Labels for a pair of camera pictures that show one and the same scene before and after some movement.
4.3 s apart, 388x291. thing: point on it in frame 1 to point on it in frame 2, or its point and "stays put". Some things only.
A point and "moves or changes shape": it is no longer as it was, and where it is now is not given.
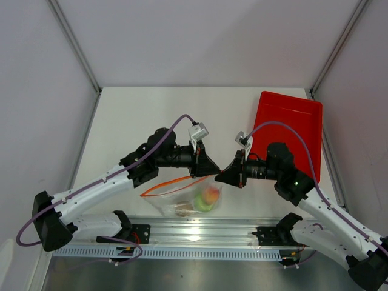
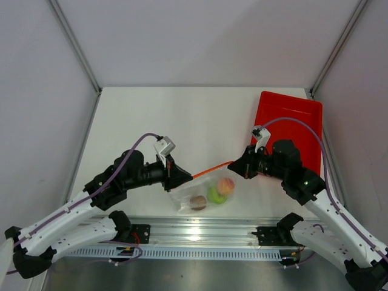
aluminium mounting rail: x=180 y=231 stays put
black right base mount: x=276 y=236 stays put
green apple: x=201 y=204 to x=214 y=197
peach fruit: x=211 y=195 to x=225 y=186
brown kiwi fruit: x=183 y=208 to x=199 y=200
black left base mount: x=137 y=233 stays put
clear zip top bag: x=187 y=196 moves or changes shape
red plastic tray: x=304 y=114 stays put
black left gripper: x=201 y=164 to x=173 y=176
